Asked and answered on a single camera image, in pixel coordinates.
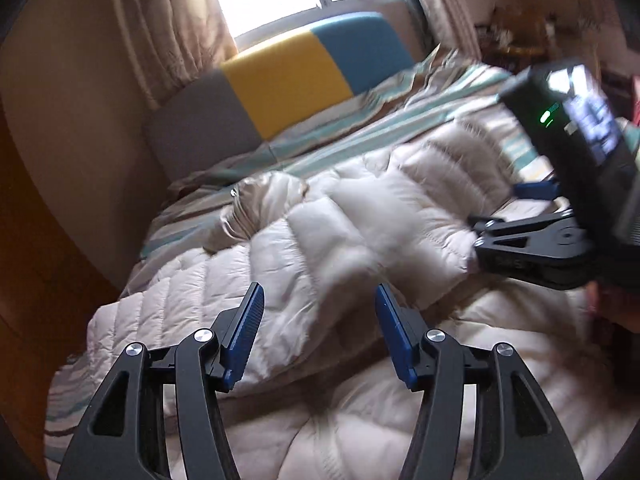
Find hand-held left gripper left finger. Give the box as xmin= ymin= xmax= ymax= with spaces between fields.
xmin=56 ymin=282 xmax=265 ymax=480

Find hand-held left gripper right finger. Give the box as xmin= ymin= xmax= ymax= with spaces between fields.
xmin=375 ymin=282 xmax=586 ymax=480

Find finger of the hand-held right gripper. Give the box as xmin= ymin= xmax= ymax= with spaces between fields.
xmin=467 ymin=210 xmax=577 ymax=286
xmin=511 ymin=176 xmax=566 ymax=204

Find beige down jacket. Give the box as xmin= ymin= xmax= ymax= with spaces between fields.
xmin=87 ymin=122 xmax=623 ymax=480

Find person's right hand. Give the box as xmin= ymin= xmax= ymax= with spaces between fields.
xmin=586 ymin=280 xmax=618 ymax=323

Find wooden table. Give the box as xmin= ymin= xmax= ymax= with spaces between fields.
xmin=475 ymin=10 xmax=566 ymax=67

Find beige patterned curtain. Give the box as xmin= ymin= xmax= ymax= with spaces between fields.
xmin=120 ymin=0 xmax=238 ymax=106
xmin=405 ymin=0 xmax=481 ymax=61

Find striped bed cover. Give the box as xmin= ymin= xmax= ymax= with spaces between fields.
xmin=42 ymin=45 xmax=566 ymax=480

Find brown wooden wardrobe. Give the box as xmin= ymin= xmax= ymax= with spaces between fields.
xmin=0 ymin=105 xmax=146 ymax=461

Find grey yellow blue headboard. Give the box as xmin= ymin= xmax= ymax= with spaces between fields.
xmin=145 ymin=11 xmax=416 ymax=183

